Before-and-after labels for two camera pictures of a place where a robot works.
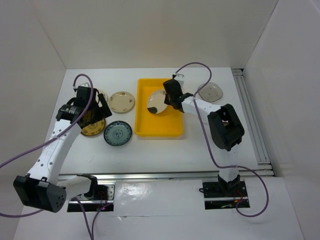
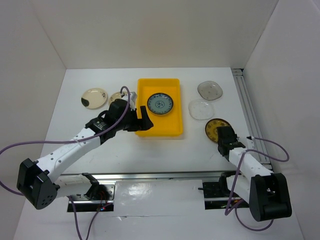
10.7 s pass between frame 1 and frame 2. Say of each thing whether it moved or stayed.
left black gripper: moved
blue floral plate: moved
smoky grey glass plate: stayed
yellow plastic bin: stayed
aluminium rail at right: stayed
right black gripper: moved
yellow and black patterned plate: moved
